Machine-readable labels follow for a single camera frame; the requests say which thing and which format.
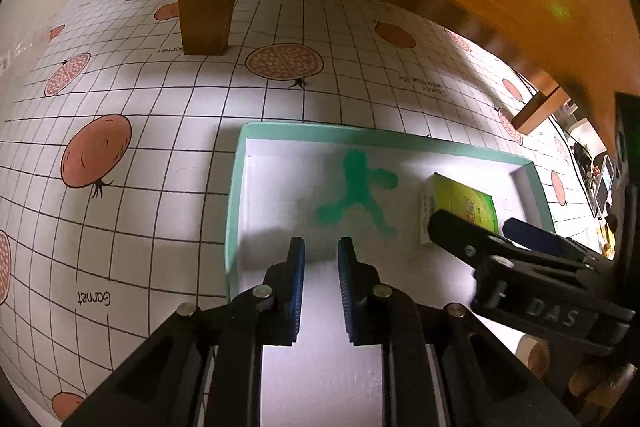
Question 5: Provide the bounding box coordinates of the person's hand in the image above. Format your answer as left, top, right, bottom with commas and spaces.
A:
515, 335, 639, 426

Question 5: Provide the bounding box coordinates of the white tray with teal rim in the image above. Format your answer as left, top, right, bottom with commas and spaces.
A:
226, 122, 553, 426

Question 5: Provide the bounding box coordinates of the pomegranate print grid mat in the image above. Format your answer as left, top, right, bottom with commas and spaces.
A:
1, 0, 597, 425

